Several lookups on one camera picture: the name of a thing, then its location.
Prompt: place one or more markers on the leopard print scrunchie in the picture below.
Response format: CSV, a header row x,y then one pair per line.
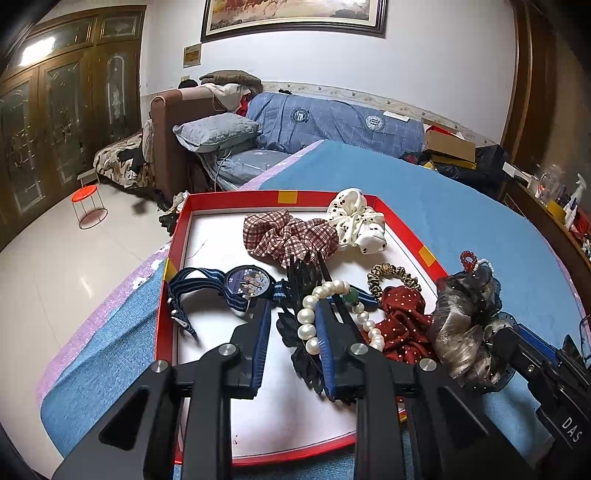
x,y
392,268

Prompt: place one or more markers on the white spray bottle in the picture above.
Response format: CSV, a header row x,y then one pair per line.
x,y
576,203

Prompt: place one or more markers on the dark wooden wardrobe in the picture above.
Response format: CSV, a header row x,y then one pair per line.
x,y
60,115

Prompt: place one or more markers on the glass pitcher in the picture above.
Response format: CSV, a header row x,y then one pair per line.
x,y
549,184

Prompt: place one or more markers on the red polka dot scrunchie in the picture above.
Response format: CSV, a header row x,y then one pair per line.
x,y
401,318

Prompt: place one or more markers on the framed painting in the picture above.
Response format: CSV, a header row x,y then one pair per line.
x,y
295,14

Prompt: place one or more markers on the brown floral blanket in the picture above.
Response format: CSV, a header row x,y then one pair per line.
x,y
120,159

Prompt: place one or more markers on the wooden sideboard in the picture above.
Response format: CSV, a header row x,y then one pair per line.
x,y
531,207

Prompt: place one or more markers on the black shoes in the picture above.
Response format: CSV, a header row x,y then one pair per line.
x,y
170,220

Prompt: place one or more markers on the lilac floral cloth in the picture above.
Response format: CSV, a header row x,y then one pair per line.
x,y
115,295

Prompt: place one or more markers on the open cardboard box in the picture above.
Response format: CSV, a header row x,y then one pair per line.
x,y
450,145

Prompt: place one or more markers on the pile of clothes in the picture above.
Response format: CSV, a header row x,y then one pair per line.
x,y
231,85

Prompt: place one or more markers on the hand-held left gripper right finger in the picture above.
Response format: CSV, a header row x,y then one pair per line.
x,y
323,350

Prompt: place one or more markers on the grey quilted pillow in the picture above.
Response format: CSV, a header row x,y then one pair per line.
x,y
217,131

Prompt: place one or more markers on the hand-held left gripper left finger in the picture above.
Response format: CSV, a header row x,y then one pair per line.
x,y
261,341

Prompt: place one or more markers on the red-rimmed white box tray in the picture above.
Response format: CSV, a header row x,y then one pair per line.
x,y
277,415

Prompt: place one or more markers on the black hair claw clip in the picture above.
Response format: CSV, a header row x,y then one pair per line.
x,y
302,277

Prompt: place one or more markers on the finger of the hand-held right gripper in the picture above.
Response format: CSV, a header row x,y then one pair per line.
x,y
526,350

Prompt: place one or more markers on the yellow box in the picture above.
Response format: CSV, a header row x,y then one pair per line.
x,y
556,211

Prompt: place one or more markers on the gold wall plaque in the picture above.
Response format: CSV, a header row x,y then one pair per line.
x,y
192,55

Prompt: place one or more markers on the white cherry-print scrunchie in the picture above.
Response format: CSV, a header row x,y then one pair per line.
x,y
355,221

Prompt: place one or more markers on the red round stool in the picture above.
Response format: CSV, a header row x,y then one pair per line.
x,y
85,196

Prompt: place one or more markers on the blue-grey patterned pillow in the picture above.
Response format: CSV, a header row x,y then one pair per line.
x,y
249,166

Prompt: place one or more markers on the white paper envelope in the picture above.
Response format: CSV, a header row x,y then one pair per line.
x,y
396,116

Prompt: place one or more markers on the brown sofa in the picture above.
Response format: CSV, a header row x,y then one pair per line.
x,y
171,138

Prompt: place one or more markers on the black bag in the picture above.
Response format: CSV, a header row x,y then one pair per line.
x,y
491,161

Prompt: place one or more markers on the blue checked quilt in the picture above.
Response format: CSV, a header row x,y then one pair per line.
x,y
332,120

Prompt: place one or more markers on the red plaid scrunchie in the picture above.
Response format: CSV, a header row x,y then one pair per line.
x,y
272,235

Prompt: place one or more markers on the blue striped wristwatch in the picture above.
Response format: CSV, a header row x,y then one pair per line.
x,y
247,281

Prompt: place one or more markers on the grey black organza scrunchie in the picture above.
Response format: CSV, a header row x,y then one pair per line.
x,y
461,332

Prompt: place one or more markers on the flat white box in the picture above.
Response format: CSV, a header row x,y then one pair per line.
x,y
517,170

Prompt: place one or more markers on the blue tablecloth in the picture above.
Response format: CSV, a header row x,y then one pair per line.
x,y
438,207

